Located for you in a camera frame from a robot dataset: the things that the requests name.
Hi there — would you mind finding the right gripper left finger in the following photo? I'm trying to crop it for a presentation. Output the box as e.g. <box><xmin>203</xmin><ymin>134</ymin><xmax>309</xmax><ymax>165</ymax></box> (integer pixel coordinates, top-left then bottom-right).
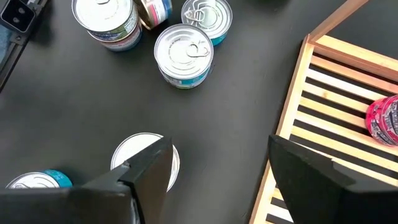
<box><xmin>0</xmin><ymin>136</ymin><xmax>174</xmax><ymax>224</ymax></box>

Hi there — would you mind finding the black power socket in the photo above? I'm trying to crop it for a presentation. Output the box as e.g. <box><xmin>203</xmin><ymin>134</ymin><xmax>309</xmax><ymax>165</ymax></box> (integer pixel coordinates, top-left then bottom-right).
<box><xmin>0</xmin><ymin>0</ymin><xmax>36</xmax><ymax>34</ymax></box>

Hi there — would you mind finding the wooden slatted shelf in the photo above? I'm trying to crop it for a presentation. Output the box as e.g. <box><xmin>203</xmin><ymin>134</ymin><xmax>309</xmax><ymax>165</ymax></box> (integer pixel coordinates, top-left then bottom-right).
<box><xmin>248</xmin><ymin>0</ymin><xmax>398</xmax><ymax>224</ymax></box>

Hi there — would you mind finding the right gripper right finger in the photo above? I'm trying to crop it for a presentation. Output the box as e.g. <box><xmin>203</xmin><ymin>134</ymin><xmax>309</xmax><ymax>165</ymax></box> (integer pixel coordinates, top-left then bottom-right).
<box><xmin>267</xmin><ymin>134</ymin><xmax>398</xmax><ymax>224</ymax></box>

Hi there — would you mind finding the teal label tuna can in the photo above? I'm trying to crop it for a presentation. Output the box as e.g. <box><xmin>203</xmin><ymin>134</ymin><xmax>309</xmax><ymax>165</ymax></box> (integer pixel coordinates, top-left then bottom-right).
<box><xmin>154</xmin><ymin>24</ymin><xmax>215</xmax><ymax>90</ymax></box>
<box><xmin>180</xmin><ymin>0</ymin><xmax>233</xmax><ymax>47</ymax></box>
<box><xmin>5</xmin><ymin>169</ymin><xmax>73</xmax><ymax>190</ymax></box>

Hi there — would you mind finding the green white label tuna can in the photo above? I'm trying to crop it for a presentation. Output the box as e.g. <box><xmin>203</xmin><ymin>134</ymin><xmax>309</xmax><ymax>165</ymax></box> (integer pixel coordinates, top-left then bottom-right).
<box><xmin>110</xmin><ymin>132</ymin><xmax>181</xmax><ymax>193</ymax></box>

